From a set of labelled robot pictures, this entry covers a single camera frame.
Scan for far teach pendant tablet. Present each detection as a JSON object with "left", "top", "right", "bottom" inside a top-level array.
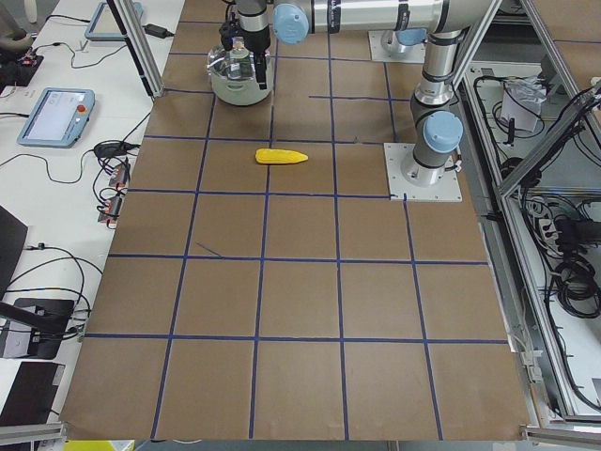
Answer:
[{"left": 85, "top": 2, "right": 124, "bottom": 42}]

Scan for yellow corn cob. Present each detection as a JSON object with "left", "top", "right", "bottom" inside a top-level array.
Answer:
[{"left": 254, "top": 148, "right": 309, "bottom": 165}]

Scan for glass pot lid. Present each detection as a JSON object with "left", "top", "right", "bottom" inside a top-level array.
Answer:
[{"left": 207, "top": 37, "right": 256, "bottom": 82}]

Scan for aluminium frame post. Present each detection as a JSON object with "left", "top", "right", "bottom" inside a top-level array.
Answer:
[{"left": 107, "top": 0, "right": 164, "bottom": 99}]

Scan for black power adapter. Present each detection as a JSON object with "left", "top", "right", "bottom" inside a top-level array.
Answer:
[{"left": 144, "top": 23, "right": 175, "bottom": 39}]

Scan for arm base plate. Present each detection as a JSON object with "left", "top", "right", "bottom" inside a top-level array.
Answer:
[
  {"left": 384, "top": 143, "right": 462, "bottom": 203},
  {"left": 368, "top": 28, "right": 427, "bottom": 64}
]

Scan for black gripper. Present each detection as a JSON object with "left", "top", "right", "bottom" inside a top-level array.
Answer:
[{"left": 220, "top": 11, "right": 270, "bottom": 89}]

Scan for near teach pendant tablet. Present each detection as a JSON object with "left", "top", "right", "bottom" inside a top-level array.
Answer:
[{"left": 17, "top": 87, "right": 96, "bottom": 148}]

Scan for teach pendant tablet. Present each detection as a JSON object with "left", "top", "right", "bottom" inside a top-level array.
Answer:
[
  {"left": 85, "top": 2, "right": 124, "bottom": 42},
  {"left": 17, "top": 87, "right": 96, "bottom": 148}
]

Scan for brown paper table mat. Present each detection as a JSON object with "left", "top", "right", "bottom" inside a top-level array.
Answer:
[{"left": 61, "top": 1, "right": 530, "bottom": 441}]

